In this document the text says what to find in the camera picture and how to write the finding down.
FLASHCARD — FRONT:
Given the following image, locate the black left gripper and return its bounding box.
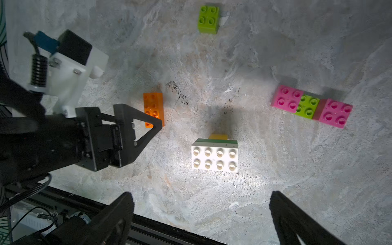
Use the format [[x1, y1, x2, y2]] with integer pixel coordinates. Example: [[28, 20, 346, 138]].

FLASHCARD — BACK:
[[76, 104, 162, 172]]

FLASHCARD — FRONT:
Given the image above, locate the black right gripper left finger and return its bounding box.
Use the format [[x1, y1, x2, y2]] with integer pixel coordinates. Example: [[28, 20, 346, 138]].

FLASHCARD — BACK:
[[79, 192, 135, 245]]

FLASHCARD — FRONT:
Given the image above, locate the orange long lego brick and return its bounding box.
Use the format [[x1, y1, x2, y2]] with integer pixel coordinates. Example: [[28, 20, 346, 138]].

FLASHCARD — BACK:
[[143, 92, 165, 127]]

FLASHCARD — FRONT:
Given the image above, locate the magenta lego brick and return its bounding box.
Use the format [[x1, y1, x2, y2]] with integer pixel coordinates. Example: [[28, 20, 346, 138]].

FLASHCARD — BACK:
[[312, 99, 353, 129], [271, 85, 304, 113]]

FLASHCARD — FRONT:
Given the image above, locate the small lime lego brick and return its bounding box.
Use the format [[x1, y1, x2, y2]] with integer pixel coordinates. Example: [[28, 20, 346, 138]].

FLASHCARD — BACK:
[[198, 5, 219, 35]]

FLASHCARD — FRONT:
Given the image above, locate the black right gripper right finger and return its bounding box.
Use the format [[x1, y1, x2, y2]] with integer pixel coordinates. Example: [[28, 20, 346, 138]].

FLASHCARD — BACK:
[[269, 191, 344, 245]]

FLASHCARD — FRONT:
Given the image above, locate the yellow lego brick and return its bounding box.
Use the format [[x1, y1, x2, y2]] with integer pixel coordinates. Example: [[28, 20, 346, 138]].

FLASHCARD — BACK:
[[208, 134, 228, 140]]

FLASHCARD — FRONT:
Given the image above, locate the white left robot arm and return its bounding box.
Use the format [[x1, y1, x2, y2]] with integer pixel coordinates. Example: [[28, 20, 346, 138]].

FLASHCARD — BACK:
[[1, 76, 162, 185]]

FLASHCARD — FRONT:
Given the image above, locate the dark green long lego brick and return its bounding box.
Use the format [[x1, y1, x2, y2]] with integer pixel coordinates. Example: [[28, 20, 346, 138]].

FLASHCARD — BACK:
[[196, 138, 238, 144]]

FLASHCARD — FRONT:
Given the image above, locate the white lego brick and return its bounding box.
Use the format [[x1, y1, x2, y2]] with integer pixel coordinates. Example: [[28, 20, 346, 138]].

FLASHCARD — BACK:
[[191, 142, 239, 173]]

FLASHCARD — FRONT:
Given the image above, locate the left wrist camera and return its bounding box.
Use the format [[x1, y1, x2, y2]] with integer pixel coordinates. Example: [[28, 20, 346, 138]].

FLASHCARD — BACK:
[[23, 30, 109, 118]]

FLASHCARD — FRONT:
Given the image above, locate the lime green lego brick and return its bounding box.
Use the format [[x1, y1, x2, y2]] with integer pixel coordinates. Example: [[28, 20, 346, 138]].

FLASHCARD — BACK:
[[295, 95, 320, 119]]

